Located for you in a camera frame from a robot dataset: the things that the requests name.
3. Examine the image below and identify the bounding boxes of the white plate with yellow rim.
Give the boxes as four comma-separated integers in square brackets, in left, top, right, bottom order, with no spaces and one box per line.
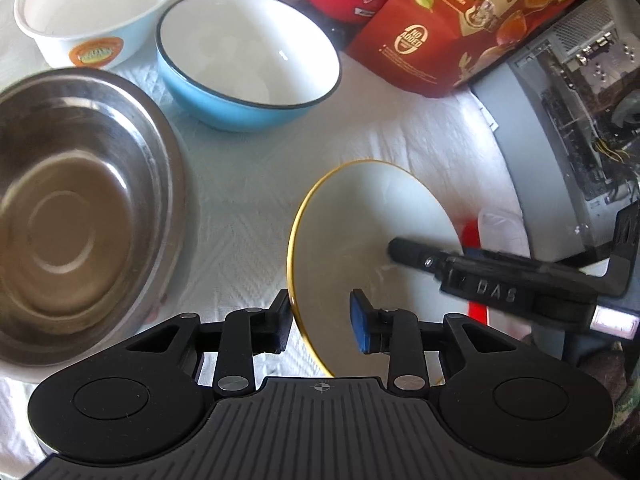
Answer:
[287,159,463,378]

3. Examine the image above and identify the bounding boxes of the red plastic lid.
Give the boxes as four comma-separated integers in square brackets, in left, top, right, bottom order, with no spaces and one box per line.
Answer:
[459,222,493,327]

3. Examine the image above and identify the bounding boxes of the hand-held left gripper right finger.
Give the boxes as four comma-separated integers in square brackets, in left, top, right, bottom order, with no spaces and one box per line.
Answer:
[349,289,517,392]

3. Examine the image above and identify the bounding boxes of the red snack bag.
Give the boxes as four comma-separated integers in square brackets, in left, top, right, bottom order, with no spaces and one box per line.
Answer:
[345,0,603,98]

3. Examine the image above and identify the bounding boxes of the dark patterned cloth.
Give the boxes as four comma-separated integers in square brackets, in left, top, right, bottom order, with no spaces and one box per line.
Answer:
[562,337,640,461]

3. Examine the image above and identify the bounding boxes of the blue ceramic bowl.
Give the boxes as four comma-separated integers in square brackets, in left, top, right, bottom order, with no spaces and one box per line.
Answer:
[155,0,342,133]

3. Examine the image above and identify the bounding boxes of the clear plastic container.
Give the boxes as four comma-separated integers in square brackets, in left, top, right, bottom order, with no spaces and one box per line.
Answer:
[477,209,528,261]

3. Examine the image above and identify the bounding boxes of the open grey computer case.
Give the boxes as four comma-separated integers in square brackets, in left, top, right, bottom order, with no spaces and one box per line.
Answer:
[470,0,640,273]

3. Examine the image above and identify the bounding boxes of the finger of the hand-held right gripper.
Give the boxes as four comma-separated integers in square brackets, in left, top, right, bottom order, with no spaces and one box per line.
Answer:
[389,237,451,282]

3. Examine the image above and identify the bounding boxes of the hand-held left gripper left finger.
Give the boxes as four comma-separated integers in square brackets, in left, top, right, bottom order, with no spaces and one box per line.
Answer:
[125,289,292,395]

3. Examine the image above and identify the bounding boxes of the stainless steel bowl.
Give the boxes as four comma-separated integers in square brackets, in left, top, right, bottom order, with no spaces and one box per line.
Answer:
[0,67,188,368]

